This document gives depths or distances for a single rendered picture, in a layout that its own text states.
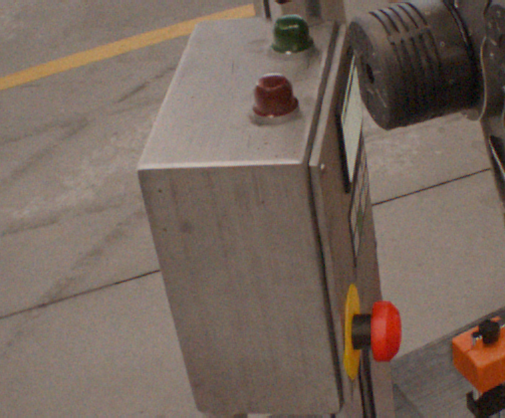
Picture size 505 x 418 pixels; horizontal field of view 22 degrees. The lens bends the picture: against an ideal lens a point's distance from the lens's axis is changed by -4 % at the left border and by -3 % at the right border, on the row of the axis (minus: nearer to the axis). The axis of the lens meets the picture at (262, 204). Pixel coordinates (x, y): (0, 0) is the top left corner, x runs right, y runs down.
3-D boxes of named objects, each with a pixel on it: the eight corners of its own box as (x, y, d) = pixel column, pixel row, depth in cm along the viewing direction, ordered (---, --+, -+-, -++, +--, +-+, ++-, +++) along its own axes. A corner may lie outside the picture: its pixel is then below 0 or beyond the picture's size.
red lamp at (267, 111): (250, 125, 74) (243, 91, 73) (257, 101, 76) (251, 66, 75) (296, 123, 73) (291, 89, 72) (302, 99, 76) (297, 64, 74)
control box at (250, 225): (195, 416, 83) (131, 168, 72) (239, 250, 97) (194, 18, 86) (355, 416, 81) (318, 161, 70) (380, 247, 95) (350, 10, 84)
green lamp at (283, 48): (269, 62, 80) (263, 29, 78) (275, 41, 82) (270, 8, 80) (312, 60, 79) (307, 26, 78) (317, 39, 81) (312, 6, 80)
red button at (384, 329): (346, 329, 79) (395, 328, 78) (353, 288, 82) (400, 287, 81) (352, 375, 81) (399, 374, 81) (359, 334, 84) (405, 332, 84)
